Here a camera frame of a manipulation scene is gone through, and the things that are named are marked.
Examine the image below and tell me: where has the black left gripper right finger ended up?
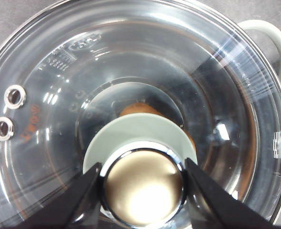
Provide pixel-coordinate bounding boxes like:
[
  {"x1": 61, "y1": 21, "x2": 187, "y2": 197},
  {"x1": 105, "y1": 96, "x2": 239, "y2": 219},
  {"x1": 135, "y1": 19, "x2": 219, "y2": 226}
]
[{"x1": 184, "y1": 158, "x2": 277, "y2": 229}]

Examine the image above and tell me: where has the glass lid with green knob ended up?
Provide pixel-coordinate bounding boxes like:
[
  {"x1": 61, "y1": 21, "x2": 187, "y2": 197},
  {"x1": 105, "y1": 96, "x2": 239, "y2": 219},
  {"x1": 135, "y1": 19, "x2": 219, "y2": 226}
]
[{"x1": 0, "y1": 0, "x2": 281, "y2": 229}]

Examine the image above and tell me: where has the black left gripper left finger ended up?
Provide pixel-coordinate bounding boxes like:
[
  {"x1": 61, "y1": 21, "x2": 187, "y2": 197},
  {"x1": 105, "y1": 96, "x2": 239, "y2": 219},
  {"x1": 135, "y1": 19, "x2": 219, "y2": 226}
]
[{"x1": 9, "y1": 163, "x2": 102, "y2": 229}]

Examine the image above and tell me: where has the brown potato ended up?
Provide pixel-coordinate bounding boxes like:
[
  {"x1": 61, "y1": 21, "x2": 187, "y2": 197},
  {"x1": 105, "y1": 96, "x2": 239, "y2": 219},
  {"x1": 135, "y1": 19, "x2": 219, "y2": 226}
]
[{"x1": 120, "y1": 102, "x2": 196, "y2": 149}]

